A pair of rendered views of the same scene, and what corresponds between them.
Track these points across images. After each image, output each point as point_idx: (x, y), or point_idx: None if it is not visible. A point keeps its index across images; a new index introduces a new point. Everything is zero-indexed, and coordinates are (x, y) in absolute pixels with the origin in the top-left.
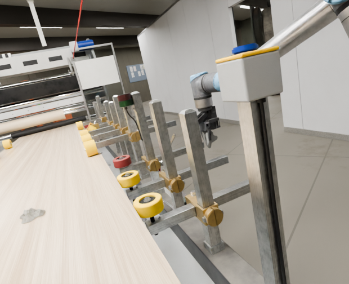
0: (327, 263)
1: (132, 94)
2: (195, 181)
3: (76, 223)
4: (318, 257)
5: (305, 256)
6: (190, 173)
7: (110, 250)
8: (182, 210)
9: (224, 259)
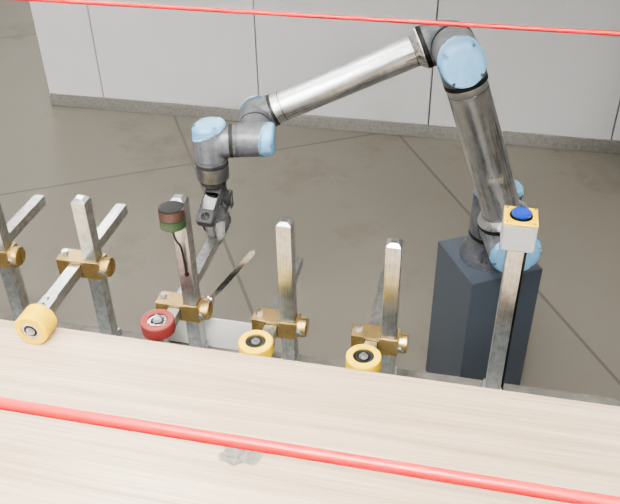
0: (330, 349)
1: (183, 203)
2: (390, 314)
3: (336, 418)
4: (316, 348)
5: (301, 354)
6: None
7: (424, 409)
8: None
9: None
